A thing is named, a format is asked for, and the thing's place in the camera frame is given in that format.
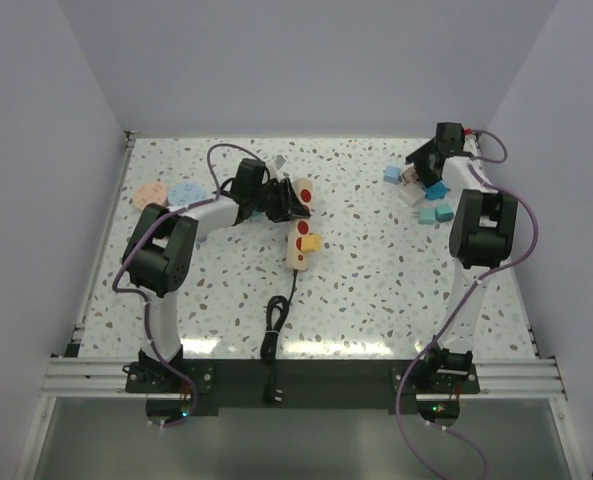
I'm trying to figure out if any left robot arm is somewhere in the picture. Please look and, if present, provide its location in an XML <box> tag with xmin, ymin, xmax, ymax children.
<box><xmin>119</xmin><ymin>158</ymin><xmax>321</xmax><ymax>392</ymax></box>

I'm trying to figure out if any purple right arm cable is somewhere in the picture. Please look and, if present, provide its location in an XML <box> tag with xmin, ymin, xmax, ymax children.
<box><xmin>394</xmin><ymin>128</ymin><xmax>541</xmax><ymax>480</ymax></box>

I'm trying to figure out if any pink round socket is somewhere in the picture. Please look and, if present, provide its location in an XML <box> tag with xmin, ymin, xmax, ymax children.
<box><xmin>131</xmin><ymin>181</ymin><xmax>168</xmax><ymax>211</ymax></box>

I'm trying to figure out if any blue square adapter plug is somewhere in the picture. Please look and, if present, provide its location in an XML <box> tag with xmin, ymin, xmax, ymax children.
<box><xmin>424</xmin><ymin>181</ymin><xmax>450</xmax><ymax>201</ymax></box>

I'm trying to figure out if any pink square adapter plug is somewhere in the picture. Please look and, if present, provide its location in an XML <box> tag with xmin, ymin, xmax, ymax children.
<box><xmin>418</xmin><ymin>207</ymin><xmax>437</xmax><ymax>225</ymax></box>

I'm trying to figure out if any beige power strip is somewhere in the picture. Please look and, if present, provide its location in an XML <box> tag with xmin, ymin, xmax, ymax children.
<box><xmin>286</xmin><ymin>178</ymin><xmax>315</xmax><ymax>271</ymax></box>

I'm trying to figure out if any teal cube plug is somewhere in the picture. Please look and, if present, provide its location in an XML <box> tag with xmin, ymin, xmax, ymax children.
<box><xmin>434</xmin><ymin>203</ymin><xmax>455</xmax><ymax>223</ymax></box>

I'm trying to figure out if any white red wrist camera mount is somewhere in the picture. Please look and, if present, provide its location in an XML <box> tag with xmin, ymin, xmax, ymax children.
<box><xmin>464</xmin><ymin>128</ymin><xmax>478</xmax><ymax>139</ymax></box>

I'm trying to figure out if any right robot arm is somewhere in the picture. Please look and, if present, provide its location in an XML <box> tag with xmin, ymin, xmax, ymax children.
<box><xmin>406</xmin><ymin>122</ymin><xmax>518</xmax><ymax>393</ymax></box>

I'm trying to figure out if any white adapter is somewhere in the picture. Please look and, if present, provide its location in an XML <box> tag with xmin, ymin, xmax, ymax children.
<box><xmin>398</xmin><ymin>183</ymin><xmax>425</xmax><ymax>207</ymax></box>

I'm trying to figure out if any black power cable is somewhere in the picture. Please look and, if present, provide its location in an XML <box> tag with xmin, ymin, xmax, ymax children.
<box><xmin>260</xmin><ymin>269</ymin><xmax>300</xmax><ymax>405</ymax></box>

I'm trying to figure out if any aluminium frame rail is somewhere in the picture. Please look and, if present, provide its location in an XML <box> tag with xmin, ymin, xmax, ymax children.
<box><xmin>23</xmin><ymin>134</ymin><xmax>589</xmax><ymax>479</ymax></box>

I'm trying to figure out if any tan cube plug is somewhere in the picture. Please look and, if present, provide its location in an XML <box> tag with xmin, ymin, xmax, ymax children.
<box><xmin>402</xmin><ymin>167</ymin><xmax>420</xmax><ymax>184</ymax></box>

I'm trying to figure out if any yellow cube plug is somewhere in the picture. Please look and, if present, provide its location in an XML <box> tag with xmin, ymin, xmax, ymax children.
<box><xmin>298</xmin><ymin>234</ymin><xmax>322</xmax><ymax>254</ymax></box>

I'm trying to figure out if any light blue round socket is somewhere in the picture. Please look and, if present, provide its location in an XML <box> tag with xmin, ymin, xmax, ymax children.
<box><xmin>167</xmin><ymin>182</ymin><xmax>208</xmax><ymax>207</ymax></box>

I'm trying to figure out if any light blue cube plug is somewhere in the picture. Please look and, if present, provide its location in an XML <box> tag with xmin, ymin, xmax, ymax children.
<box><xmin>383</xmin><ymin>165</ymin><xmax>402</xmax><ymax>185</ymax></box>

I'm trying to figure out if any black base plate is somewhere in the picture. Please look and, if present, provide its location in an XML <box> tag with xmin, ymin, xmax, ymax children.
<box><xmin>122</xmin><ymin>359</ymin><xmax>481</xmax><ymax>420</ymax></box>

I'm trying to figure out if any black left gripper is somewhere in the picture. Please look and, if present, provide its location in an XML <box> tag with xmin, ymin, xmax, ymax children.
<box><xmin>251</xmin><ymin>178</ymin><xmax>309</xmax><ymax>223</ymax></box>

